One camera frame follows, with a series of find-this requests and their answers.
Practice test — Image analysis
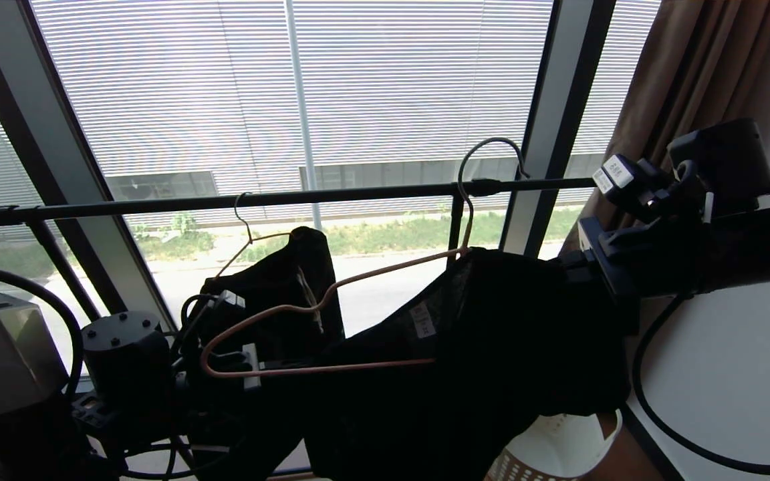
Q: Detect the black cable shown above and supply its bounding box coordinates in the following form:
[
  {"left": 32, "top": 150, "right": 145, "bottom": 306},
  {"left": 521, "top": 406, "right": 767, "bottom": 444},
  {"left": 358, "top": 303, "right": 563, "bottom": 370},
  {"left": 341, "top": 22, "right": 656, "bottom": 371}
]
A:
[
  {"left": 0, "top": 262, "right": 85, "bottom": 402},
  {"left": 631, "top": 294, "right": 770, "bottom": 476},
  {"left": 118, "top": 414, "right": 242, "bottom": 480}
]

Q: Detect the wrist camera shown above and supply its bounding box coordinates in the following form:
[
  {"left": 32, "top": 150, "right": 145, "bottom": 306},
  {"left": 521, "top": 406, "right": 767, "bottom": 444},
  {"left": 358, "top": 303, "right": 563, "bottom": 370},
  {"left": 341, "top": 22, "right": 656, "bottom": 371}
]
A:
[
  {"left": 181, "top": 291, "right": 249, "bottom": 355},
  {"left": 591, "top": 155, "right": 676, "bottom": 224}
]

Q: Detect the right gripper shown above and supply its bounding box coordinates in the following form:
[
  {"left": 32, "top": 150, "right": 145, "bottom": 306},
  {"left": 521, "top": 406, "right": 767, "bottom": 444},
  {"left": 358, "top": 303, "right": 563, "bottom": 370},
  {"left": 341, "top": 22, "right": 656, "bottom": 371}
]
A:
[{"left": 562, "top": 217, "right": 693, "bottom": 335}]

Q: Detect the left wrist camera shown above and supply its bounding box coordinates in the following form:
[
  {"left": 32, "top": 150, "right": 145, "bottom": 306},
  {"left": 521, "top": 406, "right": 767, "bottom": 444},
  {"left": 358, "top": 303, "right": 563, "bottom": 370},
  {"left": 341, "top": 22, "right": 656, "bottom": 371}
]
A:
[{"left": 181, "top": 291, "right": 249, "bottom": 355}]

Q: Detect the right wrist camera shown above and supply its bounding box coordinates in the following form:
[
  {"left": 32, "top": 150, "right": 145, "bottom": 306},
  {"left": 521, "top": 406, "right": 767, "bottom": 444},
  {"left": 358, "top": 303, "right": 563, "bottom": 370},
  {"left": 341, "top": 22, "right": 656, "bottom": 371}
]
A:
[{"left": 591, "top": 155, "right": 676, "bottom": 224}]

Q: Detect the pink clothes hanger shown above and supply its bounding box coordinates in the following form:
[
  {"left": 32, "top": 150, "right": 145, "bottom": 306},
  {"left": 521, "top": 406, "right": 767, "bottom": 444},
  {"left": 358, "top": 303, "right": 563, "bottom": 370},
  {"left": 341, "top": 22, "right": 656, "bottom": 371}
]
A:
[
  {"left": 199, "top": 137, "right": 531, "bottom": 379},
  {"left": 213, "top": 192, "right": 293, "bottom": 279}
]

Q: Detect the brown curtain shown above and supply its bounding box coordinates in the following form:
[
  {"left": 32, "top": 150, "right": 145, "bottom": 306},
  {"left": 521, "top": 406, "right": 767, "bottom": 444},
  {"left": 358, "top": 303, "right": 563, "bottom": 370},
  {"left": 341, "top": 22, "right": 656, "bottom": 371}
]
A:
[{"left": 559, "top": 0, "right": 770, "bottom": 258}]

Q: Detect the black clothes rack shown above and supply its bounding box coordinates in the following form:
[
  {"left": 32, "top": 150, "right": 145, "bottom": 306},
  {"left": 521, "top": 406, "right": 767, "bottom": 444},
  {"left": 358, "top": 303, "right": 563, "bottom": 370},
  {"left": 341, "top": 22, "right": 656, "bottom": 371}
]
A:
[{"left": 0, "top": 176, "right": 596, "bottom": 478}]

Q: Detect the white laundry basket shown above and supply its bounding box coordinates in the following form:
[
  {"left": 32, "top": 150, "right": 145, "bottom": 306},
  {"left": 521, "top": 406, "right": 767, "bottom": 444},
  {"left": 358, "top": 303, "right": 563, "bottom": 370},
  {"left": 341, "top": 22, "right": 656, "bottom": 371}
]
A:
[{"left": 485, "top": 409, "right": 624, "bottom": 481}]

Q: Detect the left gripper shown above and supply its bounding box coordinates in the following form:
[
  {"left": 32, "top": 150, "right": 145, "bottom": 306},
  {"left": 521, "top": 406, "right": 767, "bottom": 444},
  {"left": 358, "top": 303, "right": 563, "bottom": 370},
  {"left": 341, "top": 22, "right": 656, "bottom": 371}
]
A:
[{"left": 213, "top": 344, "right": 264, "bottom": 396}]

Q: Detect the black garment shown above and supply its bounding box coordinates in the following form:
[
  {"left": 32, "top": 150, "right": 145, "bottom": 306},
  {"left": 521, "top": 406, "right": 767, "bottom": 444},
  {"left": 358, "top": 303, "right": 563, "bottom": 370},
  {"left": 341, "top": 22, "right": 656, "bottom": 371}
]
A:
[
  {"left": 184, "top": 227, "right": 347, "bottom": 481},
  {"left": 303, "top": 247, "right": 633, "bottom": 481}
]

